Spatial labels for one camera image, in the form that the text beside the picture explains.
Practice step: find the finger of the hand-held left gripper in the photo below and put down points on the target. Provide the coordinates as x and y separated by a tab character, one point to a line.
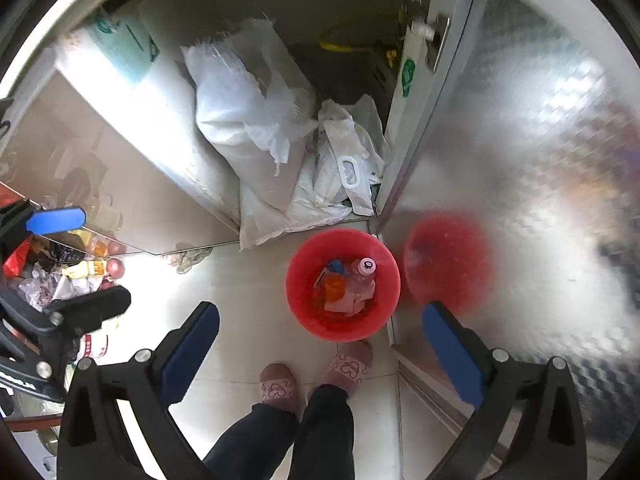
92	305
55	220

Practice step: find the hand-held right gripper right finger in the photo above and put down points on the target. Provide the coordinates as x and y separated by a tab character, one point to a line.
447	347

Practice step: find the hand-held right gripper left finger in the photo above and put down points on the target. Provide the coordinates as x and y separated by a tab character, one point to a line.
187	350

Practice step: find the purple label plastic bottle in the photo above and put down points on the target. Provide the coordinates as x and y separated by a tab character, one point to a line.
364	272

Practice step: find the red plastic bin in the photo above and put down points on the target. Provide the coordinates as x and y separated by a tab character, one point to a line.
300	300

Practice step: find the red onion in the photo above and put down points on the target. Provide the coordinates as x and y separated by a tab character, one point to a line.
115	267

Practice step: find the clear plastic bag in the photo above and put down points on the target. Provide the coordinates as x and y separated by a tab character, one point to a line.
45	287

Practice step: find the red plastic bag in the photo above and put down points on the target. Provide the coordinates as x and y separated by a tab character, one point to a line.
17	260

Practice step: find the pink left slipper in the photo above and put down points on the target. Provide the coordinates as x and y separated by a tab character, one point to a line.
279	385

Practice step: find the pink slipper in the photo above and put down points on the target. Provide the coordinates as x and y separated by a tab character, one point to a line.
350	366
279	385

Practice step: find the pink right slipper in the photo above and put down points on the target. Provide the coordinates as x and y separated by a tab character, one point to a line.
350	366

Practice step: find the steel cabinet door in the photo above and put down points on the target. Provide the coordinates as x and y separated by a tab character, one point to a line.
525	185
150	170

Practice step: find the person's left leg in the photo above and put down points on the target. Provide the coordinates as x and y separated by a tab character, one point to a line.
250	442

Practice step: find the person's leg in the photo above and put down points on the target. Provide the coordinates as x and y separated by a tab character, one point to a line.
327	432
250	442

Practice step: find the person's right leg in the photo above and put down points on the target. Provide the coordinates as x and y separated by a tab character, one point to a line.
327	432

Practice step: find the white plastic shopping bag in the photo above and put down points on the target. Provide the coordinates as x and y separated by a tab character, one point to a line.
345	160

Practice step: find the white woven sack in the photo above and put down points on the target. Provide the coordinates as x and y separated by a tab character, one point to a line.
240	110

